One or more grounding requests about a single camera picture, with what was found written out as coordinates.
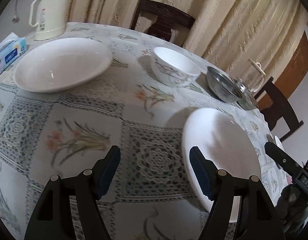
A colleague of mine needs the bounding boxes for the person's right hand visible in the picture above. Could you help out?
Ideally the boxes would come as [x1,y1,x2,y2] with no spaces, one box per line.
[276,184,308,240]

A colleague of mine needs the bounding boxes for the brown wooden door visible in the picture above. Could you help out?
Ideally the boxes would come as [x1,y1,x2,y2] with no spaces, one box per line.
[255,31,308,110]

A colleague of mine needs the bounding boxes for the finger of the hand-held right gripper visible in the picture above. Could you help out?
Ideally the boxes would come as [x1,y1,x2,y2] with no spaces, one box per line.
[265,141,307,180]

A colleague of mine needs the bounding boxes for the cream thermos jug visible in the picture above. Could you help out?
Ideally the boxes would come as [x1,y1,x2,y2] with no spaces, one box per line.
[28,0,70,41]

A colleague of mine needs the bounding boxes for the white floral bowl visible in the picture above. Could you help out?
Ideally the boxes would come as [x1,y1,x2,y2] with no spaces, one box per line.
[150,47,201,88]

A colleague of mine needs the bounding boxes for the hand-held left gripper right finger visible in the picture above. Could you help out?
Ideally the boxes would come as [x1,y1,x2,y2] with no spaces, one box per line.
[189,146,286,240]

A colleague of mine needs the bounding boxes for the floral lace-print tablecloth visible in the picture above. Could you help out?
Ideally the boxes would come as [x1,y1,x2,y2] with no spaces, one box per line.
[0,22,292,240]

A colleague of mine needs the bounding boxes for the blue tissue box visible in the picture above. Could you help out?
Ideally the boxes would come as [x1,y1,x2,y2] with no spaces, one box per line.
[0,32,27,78]

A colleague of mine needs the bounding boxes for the dark wooden chair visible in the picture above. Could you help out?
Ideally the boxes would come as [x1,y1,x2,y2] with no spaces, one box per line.
[130,0,196,47]
[254,77,304,142]

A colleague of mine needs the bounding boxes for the beige curtain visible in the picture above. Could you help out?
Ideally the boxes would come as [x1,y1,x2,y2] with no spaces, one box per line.
[64,0,308,73]

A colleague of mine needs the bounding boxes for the white plate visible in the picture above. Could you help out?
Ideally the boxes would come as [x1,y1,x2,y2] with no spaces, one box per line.
[14,37,113,93]
[182,107,261,224]

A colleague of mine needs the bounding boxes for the grey power cable with plug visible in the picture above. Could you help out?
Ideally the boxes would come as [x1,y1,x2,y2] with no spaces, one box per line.
[11,0,21,23]

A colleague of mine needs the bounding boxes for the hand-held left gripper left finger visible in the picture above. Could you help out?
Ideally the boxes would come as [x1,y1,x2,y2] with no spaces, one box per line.
[24,145,121,240]

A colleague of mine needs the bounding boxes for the glass electric kettle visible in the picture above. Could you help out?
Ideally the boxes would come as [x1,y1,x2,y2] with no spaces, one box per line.
[248,58,267,98]

